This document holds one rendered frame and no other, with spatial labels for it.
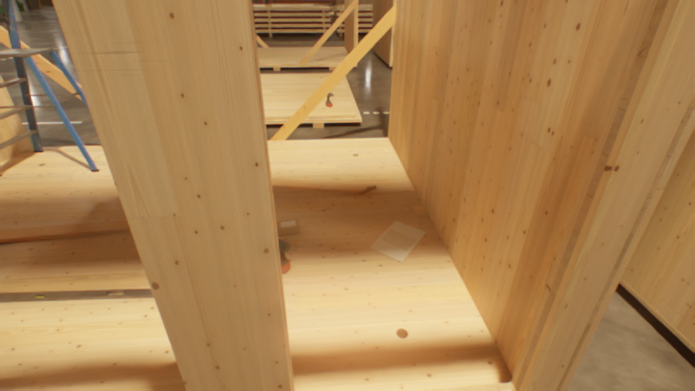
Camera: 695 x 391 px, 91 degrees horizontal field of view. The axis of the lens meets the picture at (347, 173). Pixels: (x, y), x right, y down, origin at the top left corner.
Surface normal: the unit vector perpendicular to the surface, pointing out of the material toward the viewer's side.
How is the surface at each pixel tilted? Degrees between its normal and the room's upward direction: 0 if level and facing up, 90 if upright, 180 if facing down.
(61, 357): 0
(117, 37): 90
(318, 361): 0
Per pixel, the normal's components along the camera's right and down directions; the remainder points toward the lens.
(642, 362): 0.00, -0.89
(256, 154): 0.08, 0.46
